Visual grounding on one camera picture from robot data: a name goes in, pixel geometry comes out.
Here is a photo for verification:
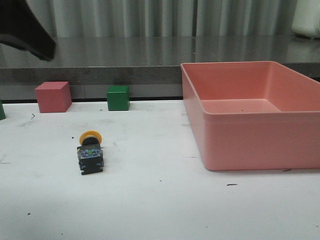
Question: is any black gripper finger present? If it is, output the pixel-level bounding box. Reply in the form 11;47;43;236
0;0;56;61

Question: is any yellow mushroom push button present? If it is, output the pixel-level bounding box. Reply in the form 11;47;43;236
77;130;104;175

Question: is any grey pleated curtain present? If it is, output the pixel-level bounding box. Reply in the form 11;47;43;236
26;0;297;38

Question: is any pink cube rear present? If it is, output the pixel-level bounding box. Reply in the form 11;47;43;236
35;81;72;113

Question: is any green cube left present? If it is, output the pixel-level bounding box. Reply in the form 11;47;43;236
0;100;6;120

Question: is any green cube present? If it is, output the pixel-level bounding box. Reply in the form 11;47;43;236
0;100;6;120
106;85;130;111

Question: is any green cube right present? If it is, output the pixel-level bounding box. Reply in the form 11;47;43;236
106;85;130;111

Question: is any grey stone counter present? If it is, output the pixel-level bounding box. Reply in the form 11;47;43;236
0;35;320;103

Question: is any pink plastic bin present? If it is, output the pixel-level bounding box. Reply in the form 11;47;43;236
181;61;320;171

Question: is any white appliance on counter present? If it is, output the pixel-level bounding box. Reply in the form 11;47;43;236
291;0;320;39

